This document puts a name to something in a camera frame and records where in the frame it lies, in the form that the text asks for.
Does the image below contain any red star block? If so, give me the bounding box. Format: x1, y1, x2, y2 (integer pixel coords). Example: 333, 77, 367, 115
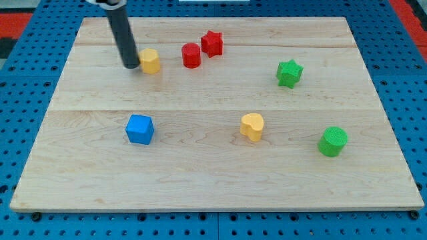
201, 31, 224, 58

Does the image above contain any yellow heart block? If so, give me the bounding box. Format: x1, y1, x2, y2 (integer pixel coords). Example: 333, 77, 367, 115
240, 113, 264, 142

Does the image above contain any red cylinder block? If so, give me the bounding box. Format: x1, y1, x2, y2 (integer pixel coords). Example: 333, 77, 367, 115
181, 43, 201, 69

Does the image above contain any wooden board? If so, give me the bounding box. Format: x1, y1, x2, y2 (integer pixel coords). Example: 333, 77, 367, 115
10, 17, 424, 213

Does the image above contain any green cylinder block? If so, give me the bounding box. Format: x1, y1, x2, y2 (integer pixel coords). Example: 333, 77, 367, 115
318, 126, 348, 157

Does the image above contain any white rod mount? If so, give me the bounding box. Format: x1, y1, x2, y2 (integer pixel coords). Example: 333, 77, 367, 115
86, 0, 127, 9

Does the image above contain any green star block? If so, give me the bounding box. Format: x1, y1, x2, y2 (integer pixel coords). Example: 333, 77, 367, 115
276, 59, 304, 89

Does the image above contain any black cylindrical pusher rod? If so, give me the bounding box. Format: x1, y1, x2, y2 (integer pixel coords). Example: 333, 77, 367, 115
106, 3, 139, 69

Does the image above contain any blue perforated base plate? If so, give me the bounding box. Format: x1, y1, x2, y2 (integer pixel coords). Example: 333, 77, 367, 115
1, 0, 426, 239

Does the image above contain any blue cube block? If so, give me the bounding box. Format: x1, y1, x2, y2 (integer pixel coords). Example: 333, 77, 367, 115
125, 114, 154, 145

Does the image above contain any yellow hexagon block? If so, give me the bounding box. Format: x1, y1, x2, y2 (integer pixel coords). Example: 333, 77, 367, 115
138, 48, 161, 74

